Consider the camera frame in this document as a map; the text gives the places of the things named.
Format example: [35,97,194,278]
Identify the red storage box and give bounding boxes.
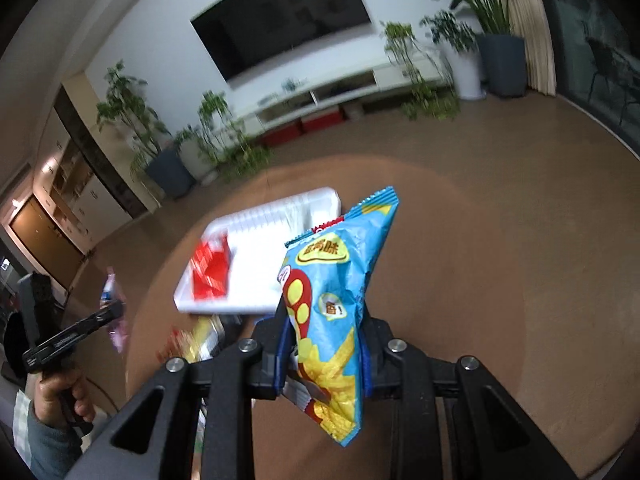
[262,122,303,148]
[300,110,346,133]

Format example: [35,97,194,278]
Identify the wooden door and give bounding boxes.
[10,195,83,291]

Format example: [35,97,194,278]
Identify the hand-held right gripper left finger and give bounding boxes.
[62,302,301,480]

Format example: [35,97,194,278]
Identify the glass sliding door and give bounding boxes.
[530,0,640,156]

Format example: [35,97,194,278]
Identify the white wall cabinets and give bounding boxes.
[32,85,161,256]

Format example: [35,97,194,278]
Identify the person's left forearm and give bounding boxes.
[12,390,85,480]

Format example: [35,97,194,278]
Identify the black wall television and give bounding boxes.
[190,0,373,83]

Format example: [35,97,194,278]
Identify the white television cabinet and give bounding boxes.
[235,62,451,136]

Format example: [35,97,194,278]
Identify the tall white plant pot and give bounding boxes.
[447,50,486,101]

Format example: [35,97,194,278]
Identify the beige curtain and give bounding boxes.
[492,0,558,96]

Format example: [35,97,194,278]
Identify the small leafy plant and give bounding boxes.
[172,125,201,148]

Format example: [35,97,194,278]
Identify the tall thin-stemmed plant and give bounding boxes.
[95,60,173,171]

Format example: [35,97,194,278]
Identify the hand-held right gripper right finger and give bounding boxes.
[355,315,581,480]

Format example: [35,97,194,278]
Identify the trailing vine plant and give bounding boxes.
[197,90,273,183]
[380,20,461,121]

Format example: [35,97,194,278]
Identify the pink cartoon snack packet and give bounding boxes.
[101,267,130,356]

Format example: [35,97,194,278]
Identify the blue chips bag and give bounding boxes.
[276,186,401,448]

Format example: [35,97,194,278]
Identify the bushy small-leaf plant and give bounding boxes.
[420,10,478,56]

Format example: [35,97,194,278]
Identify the black outdoor chair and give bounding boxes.
[582,35,632,126]

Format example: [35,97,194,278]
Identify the red yellow snack packet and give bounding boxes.
[155,327,201,363]

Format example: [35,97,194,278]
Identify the white plastic tray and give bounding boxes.
[172,187,343,316]

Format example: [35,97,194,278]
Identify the dark grey plant pot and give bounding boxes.
[475,34,528,98]
[146,149,196,200]

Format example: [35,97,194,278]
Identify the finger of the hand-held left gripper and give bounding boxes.
[22,300,125,373]

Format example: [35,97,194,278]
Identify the person's left hand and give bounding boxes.
[30,362,97,428]

